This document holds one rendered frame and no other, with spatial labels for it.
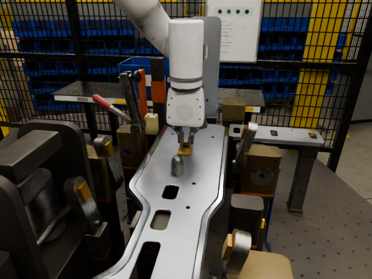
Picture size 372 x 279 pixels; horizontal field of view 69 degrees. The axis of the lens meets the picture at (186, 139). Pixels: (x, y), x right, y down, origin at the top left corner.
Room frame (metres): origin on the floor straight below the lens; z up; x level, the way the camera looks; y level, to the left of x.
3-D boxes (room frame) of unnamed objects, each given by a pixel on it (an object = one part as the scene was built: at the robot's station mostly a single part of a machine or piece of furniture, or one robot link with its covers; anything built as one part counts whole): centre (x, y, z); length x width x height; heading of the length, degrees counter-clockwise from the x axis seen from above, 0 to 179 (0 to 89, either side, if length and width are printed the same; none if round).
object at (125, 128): (0.72, 0.18, 0.87); 0.10 x 0.07 x 0.35; 80
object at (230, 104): (0.94, -0.18, 0.88); 0.08 x 0.08 x 0.36; 80
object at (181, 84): (0.69, 0.00, 1.20); 0.09 x 0.08 x 0.03; 80
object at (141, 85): (0.81, 0.14, 0.95); 0.03 x 0.01 x 0.50; 170
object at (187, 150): (0.69, 0.00, 1.01); 0.08 x 0.04 x 0.01; 170
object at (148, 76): (1.15, 0.11, 1.10); 0.30 x 0.17 x 0.13; 81
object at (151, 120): (0.79, 0.11, 0.88); 0.04 x 0.04 x 0.37; 80
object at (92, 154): (0.55, 0.23, 0.88); 0.11 x 0.07 x 0.37; 80
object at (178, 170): (0.56, 0.02, 1.02); 0.03 x 0.03 x 0.07
